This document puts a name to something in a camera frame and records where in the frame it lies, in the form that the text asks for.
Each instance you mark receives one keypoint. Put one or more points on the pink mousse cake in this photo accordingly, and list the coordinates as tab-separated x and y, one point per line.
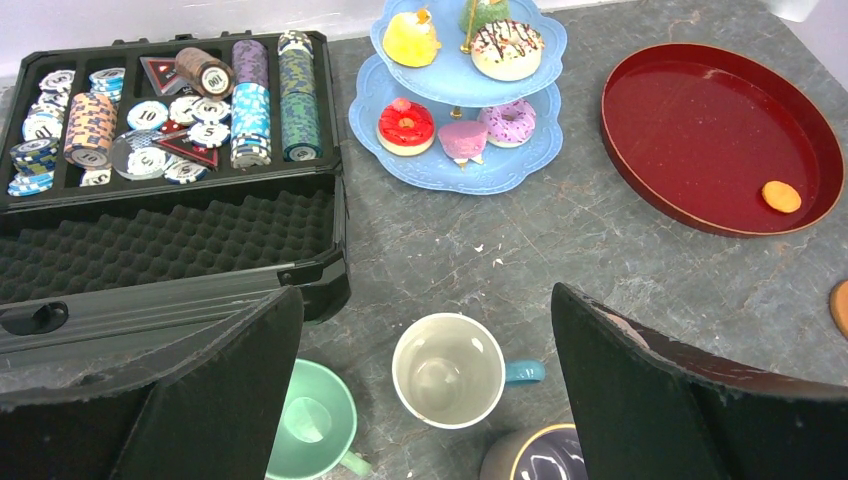
463	141

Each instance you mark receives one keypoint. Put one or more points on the rose gold marble mug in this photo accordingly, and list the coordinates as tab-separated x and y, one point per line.
552	452

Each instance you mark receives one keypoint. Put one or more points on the purple sprinkled donut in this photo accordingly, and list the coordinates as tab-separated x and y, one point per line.
509	125

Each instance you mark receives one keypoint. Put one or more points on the red frosted donut cake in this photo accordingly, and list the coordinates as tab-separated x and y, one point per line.
406	128

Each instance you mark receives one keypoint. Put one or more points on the green mousse cake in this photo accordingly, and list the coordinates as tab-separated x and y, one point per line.
475	14

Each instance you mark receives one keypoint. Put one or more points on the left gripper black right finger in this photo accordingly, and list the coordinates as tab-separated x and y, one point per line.
648	406

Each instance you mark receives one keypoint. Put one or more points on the round orange waffle cookie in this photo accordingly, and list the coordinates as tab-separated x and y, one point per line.
781	197

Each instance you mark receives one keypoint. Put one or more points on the light orange wooden coaster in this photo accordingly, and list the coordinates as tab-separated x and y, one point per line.
838	306

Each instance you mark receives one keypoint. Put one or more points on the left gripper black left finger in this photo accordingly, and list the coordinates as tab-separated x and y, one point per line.
204	407

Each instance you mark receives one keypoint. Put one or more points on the round red serving tray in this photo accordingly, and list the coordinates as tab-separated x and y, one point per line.
697	131

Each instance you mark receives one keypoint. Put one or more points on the yellow mousse cake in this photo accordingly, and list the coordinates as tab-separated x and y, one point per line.
411	39

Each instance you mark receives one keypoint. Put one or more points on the blue three-tier cake stand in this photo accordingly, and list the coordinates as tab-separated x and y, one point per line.
453	84

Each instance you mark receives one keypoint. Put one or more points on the white mug blue handle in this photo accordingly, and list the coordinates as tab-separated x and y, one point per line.
449	371

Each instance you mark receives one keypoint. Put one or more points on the mint green cup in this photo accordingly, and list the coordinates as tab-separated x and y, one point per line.
317	426

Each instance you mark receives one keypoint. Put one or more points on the black poker chip case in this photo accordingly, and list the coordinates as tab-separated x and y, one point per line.
94	277

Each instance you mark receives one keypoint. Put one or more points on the white chocolate drizzled donut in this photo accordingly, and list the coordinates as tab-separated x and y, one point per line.
507	50

